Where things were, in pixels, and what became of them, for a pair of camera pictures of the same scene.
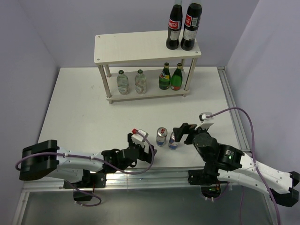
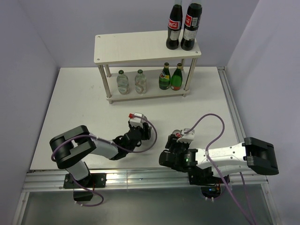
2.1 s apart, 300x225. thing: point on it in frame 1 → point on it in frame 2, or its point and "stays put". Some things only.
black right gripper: (183, 129) → (171, 139)
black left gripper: (144, 155) → (146, 132)
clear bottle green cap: (122, 82) stays put
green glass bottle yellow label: (164, 78) stays put
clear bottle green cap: (140, 82) stays put
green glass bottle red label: (176, 80) stays put
